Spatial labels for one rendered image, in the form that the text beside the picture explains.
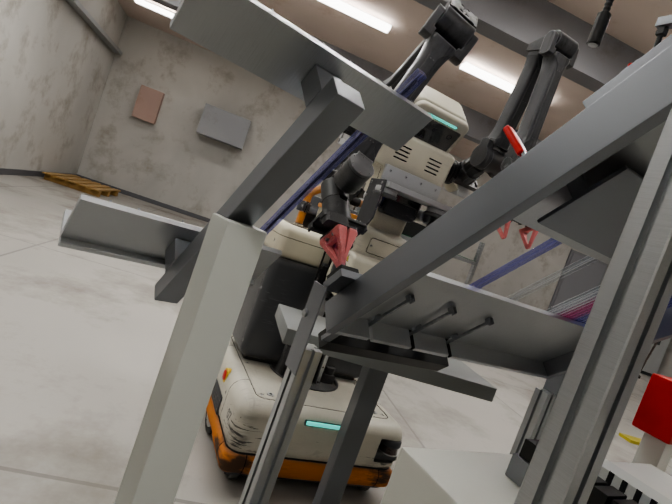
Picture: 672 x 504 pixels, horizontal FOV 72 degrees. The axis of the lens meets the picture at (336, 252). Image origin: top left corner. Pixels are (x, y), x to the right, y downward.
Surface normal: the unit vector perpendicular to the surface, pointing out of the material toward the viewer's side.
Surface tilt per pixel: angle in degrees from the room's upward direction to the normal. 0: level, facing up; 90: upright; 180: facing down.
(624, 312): 90
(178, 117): 90
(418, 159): 98
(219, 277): 90
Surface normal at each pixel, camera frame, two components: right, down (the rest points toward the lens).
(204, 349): 0.56, 0.25
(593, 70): 0.21, 0.14
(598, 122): -0.83, -0.26
